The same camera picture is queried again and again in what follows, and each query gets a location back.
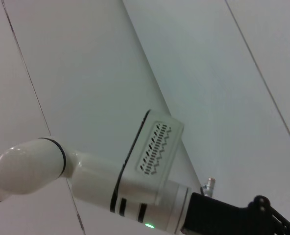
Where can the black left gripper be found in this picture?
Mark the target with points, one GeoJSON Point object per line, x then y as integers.
{"type": "Point", "coordinates": [221, 218]}

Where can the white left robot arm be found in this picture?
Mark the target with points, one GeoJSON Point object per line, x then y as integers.
{"type": "Point", "coordinates": [25, 169]}

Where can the left gripper silver plug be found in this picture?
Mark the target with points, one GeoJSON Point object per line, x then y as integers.
{"type": "Point", "coordinates": [210, 186]}

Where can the left wrist camera housing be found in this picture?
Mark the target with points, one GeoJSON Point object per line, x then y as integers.
{"type": "Point", "coordinates": [164, 151]}

